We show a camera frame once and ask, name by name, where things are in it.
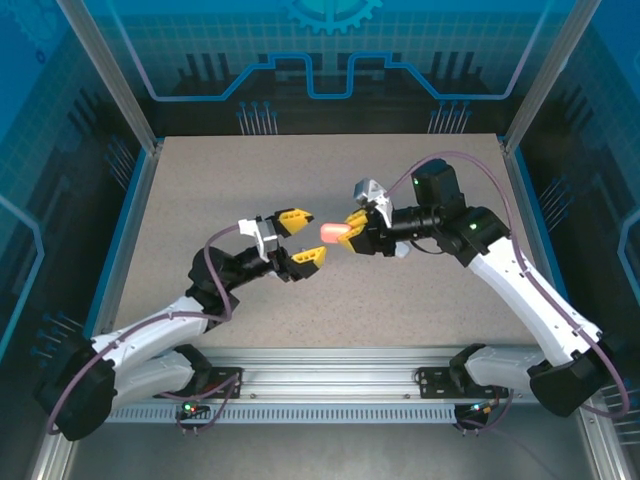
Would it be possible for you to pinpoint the blue aluminium side rail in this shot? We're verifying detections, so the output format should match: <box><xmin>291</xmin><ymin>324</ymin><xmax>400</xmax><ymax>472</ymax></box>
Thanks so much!
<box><xmin>87</xmin><ymin>142</ymin><xmax>164</xmax><ymax>341</ymax></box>
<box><xmin>499</xmin><ymin>137</ymin><xmax>576</xmax><ymax>311</ymax></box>

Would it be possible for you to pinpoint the small circuit board with LEDs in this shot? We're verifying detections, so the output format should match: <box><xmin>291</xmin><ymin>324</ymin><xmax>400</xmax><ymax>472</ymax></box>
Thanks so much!
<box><xmin>177</xmin><ymin>399</ymin><xmax>209</xmax><ymax>419</ymax></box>
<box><xmin>457</xmin><ymin>402</ymin><xmax>494</xmax><ymax>419</ymax></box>

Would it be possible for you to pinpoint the slotted grey cable duct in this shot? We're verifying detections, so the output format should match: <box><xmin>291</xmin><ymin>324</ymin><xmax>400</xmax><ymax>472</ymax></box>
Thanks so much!
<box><xmin>107</xmin><ymin>402</ymin><xmax>471</xmax><ymax>424</ymax></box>

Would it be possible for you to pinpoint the aluminium lower frame beam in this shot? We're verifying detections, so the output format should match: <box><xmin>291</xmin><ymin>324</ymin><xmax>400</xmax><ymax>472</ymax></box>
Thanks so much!
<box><xmin>29</xmin><ymin>434</ymin><xmax>76</xmax><ymax>480</ymax></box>
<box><xmin>574</xmin><ymin>412</ymin><xmax>626</xmax><ymax>480</ymax></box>

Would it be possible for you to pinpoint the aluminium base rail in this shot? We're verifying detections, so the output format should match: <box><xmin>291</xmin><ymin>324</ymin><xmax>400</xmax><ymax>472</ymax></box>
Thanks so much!
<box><xmin>154</xmin><ymin>343</ymin><xmax>539</xmax><ymax>404</ymax></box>

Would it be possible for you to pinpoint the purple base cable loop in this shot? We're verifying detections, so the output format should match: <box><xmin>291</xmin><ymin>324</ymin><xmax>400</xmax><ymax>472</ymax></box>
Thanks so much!
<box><xmin>457</xmin><ymin>392</ymin><xmax>512</xmax><ymax>436</ymax></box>
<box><xmin>164</xmin><ymin>373</ymin><xmax>242</xmax><ymax>436</ymax></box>

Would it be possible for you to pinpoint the aluminium frame post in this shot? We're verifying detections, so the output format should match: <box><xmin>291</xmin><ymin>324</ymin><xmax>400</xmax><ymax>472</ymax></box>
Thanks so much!
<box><xmin>55</xmin><ymin>0</ymin><xmax>164</xmax><ymax>154</ymax></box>
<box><xmin>502</xmin><ymin>0</ymin><xmax>604</xmax><ymax>154</ymax></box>

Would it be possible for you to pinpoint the pink earbud charging case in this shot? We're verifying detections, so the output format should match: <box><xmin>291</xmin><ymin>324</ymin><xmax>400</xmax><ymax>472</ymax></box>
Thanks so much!
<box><xmin>319</xmin><ymin>222</ymin><xmax>354</xmax><ymax>246</ymax></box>

